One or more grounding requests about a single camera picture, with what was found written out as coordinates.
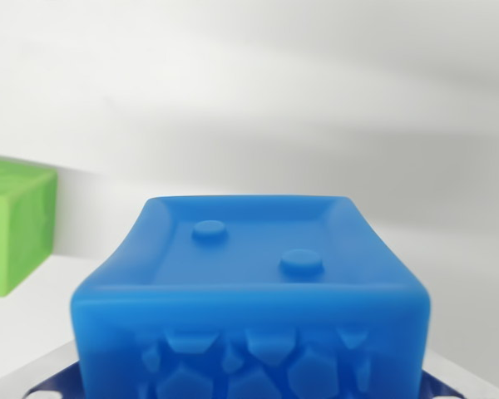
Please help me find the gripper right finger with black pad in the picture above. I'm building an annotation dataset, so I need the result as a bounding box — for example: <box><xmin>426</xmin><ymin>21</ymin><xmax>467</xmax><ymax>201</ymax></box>
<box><xmin>422</xmin><ymin>351</ymin><xmax>490</xmax><ymax>399</ymax></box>

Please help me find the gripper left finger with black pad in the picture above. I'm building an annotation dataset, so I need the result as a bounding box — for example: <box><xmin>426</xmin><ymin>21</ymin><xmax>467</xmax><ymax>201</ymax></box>
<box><xmin>7</xmin><ymin>339</ymin><xmax>84</xmax><ymax>399</ymax></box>

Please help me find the blue textured cube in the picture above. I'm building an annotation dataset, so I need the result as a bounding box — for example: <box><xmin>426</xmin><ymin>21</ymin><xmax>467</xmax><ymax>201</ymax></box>
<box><xmin>69</xmin><ymin>195</ymin><xmax>432</xmax><ymax>399</ymax></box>

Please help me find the green textured cube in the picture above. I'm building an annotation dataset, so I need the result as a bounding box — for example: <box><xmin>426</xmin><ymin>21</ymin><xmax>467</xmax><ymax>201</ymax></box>
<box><xmin>0</xmin><ymin>155</ymin><xmax>60</xmax><ymax>298</ymax></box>

